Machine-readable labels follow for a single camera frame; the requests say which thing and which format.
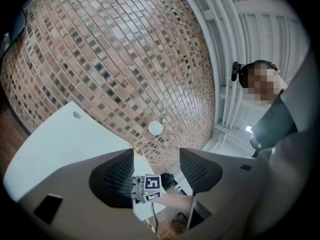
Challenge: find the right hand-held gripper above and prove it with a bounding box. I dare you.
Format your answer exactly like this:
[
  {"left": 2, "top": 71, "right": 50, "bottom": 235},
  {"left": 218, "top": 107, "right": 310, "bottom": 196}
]
[{"left": 131, "top": 174, "right": 166, "bottom": 205}]

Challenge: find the person's right forearm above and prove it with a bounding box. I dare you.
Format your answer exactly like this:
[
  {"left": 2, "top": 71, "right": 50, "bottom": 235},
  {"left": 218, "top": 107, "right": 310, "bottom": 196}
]
[{"left": 156, "top": 192, "right": 195, "bottom": 211}]

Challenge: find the gold lamp with white globe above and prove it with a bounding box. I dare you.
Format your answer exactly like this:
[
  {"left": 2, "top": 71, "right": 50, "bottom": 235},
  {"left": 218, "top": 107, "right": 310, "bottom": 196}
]
[{"left": 133, "top": 118, "right": 168, "bottom": 157}]

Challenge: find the black head-mounted camera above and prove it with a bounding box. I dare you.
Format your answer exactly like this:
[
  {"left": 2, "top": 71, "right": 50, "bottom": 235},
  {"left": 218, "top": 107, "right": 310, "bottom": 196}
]
[{"left": 231, "top": 59, "right": 281, "bottom": 83}]

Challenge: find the white table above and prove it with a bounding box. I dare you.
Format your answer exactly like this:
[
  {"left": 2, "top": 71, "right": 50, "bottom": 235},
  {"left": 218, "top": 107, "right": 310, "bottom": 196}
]
[{"left": 2, "top": 100, "right": 167, "bottom": 222}]

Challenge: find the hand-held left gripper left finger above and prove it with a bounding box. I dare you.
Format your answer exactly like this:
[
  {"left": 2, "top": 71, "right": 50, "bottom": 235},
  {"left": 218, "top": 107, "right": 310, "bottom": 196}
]
[{"left": 17, "top": 147, "right": 161, "bottom": 240}]

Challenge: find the person's left forearm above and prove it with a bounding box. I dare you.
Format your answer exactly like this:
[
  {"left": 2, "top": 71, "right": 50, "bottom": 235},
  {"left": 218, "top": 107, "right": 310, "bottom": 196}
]
[{"left": 254, "top": 51, "right": 320, "bottom": 235}]

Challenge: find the person's black shirt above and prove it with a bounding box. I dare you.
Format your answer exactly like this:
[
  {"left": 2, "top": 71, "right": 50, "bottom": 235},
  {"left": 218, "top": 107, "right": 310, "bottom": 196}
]
[{"left": 249, "top": 93, "right": 300, "bottom": 157}]

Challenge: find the person's head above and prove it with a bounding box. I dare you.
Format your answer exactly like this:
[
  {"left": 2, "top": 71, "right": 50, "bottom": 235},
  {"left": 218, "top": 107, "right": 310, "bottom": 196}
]
[{"left": 239, "top": 60, "right": 288, "bottom": 107}]

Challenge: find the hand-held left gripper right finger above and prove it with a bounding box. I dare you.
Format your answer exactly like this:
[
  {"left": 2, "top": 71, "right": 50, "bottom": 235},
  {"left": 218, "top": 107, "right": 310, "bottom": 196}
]
[{"left": 179, "top": 147, "right": 258, "bottom": 232}]

